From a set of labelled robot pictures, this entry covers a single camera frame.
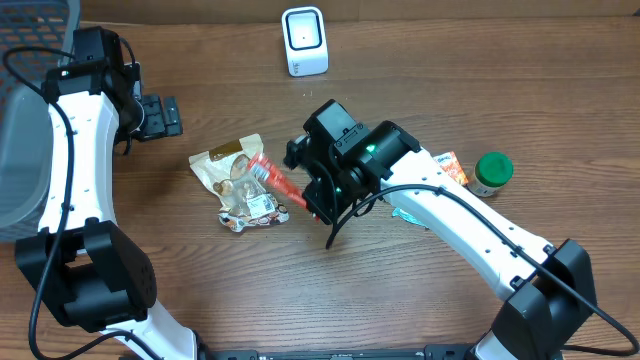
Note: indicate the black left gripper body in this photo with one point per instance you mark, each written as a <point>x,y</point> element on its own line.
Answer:
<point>160,116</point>

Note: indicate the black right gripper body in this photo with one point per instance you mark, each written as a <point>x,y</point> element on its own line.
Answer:
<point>295,153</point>

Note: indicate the teal tissue packet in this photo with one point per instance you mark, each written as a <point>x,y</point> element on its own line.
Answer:
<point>397,212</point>

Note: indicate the orange Kleenex tissue pack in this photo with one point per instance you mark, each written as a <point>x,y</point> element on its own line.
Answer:
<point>450,164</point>

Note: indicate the beige brown snack bag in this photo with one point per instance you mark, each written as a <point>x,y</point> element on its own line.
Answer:
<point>245,203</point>

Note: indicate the green lid jar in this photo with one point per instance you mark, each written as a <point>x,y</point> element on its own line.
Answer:
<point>490,173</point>

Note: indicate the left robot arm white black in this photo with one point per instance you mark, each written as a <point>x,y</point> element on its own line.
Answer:
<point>84,269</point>

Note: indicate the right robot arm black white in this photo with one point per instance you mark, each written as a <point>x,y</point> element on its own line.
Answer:
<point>546,290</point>

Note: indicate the white barcode scanner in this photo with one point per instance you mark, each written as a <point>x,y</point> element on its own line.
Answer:
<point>305,41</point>

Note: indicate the grey plastic mesh basket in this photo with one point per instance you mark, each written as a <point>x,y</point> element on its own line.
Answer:
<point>26,133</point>

